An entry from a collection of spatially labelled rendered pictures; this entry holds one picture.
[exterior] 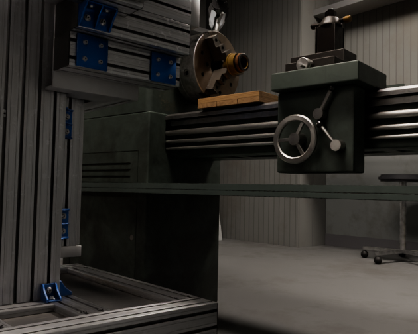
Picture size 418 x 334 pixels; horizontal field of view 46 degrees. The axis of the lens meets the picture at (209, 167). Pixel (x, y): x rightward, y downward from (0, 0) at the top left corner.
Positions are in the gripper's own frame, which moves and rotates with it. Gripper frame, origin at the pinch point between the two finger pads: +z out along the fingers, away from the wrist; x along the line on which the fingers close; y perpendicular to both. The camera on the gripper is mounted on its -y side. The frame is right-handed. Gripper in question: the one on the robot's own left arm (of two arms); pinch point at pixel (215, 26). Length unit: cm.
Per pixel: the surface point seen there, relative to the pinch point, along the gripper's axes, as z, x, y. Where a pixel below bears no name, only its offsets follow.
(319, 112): 57, -27, -71
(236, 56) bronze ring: 20.9, -8.2, -19.2
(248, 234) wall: 64, -115, 308
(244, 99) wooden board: 46, -10, -37
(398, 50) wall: -119, -199, 184
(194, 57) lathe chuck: 24.6, 8.6, -16.4
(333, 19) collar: 19, -32, -61
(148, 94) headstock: 41.6, 24.3, -7.8
